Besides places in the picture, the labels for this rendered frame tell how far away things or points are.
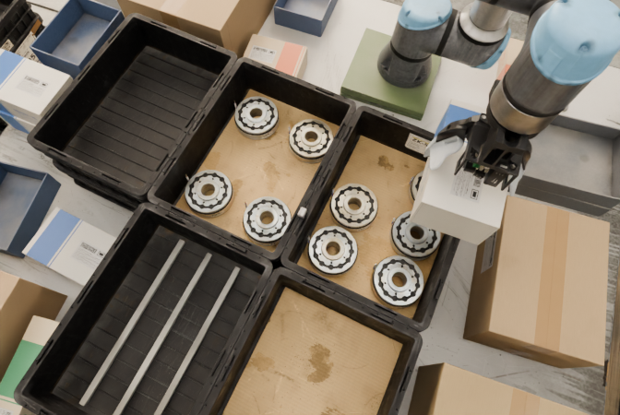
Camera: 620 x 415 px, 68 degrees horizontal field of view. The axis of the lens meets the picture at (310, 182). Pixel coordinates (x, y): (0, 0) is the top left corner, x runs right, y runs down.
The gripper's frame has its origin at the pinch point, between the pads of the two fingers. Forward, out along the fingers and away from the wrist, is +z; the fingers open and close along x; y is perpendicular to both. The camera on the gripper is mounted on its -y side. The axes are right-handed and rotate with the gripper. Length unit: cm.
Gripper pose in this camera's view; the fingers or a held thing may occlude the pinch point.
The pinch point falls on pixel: (469, 166)
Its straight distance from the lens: 79.7
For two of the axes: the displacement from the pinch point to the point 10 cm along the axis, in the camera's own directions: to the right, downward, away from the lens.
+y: -3.5, 8.6, -3.8
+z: -0.1, 4.0, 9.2
